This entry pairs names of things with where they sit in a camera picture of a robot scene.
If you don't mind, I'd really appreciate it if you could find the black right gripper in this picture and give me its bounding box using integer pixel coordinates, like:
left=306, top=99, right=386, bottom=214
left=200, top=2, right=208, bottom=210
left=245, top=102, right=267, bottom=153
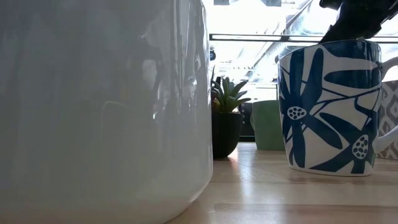
left=318, top=0, right=398, bottom=44

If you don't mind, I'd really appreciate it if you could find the grey diamond pattern mug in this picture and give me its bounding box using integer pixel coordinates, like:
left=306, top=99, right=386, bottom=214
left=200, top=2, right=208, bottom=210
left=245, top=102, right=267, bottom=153
left=374, top=80, right=398, bottom=161

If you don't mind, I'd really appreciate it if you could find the white mug blue floral print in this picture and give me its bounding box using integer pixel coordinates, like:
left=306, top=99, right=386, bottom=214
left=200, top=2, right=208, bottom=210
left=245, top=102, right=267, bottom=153
left=276, top=39, right=398, bottom=177

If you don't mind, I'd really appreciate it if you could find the sage green mug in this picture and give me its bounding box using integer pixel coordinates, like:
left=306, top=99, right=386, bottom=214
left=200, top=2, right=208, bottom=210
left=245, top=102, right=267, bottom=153
left=250, top=99, right=285, bottom=152

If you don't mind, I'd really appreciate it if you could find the white mug with green interior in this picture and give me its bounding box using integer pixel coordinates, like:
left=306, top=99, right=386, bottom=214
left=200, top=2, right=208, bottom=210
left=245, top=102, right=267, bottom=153
left=0, top=0, right=214, bottom=224

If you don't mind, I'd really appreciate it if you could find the black horizontal light bar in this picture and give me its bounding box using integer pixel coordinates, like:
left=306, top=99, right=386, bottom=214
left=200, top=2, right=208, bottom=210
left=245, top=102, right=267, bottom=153
left=209, top=33, right=398, bottom=44

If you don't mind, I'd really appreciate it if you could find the succulent plant in black pot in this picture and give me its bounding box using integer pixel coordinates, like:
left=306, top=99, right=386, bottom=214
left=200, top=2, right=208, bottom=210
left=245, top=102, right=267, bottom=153
left=210, top=65, right=252, bottom=160

